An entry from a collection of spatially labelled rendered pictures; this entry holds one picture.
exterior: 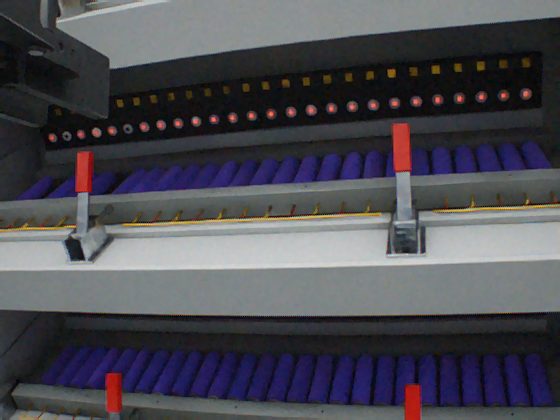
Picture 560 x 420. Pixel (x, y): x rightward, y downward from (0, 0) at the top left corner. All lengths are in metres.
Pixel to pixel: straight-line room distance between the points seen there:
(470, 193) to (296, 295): 0.16
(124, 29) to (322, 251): 0.23
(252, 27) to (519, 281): 0.26
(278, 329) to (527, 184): 0.30
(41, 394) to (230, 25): 0.43
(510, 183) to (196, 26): 0.27
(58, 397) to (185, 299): 0.23
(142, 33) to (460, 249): 0.29
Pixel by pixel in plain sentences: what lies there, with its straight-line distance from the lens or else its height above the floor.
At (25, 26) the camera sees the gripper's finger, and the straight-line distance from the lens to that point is 0.18.
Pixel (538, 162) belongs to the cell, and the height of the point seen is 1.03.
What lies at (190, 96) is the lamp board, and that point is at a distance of 0.59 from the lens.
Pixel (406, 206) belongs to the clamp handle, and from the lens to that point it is 0.40.
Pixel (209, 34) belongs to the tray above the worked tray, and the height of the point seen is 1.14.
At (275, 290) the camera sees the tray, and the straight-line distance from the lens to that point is 0.42.
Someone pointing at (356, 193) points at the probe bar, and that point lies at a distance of 0.45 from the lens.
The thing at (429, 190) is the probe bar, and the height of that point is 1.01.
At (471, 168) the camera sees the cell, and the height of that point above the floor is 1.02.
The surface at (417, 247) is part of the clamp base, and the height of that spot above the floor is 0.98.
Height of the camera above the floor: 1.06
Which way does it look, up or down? 7 degrees down
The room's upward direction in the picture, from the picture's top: 5 degrees counter-clockwise
